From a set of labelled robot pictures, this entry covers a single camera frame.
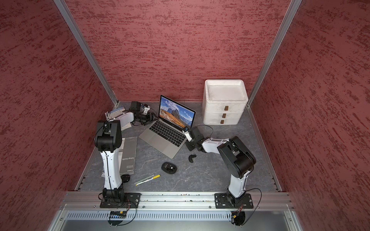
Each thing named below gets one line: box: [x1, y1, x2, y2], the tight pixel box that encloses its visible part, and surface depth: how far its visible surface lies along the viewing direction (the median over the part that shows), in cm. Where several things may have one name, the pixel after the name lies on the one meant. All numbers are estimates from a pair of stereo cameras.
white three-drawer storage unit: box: [202, 79, 249, 125], surface depth 96 cm
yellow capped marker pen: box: [135, 174, 161, 187], surface depth 82 cm
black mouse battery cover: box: [188, 154, 197, 164], surface depth 91 cm
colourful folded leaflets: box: [104, 106, 126, 121], surface depth 112 cm
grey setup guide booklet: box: [119, 136, 138, 175], surface depth 89 cm
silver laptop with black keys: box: [138, 95, 197, 159], surface depth 100 cm
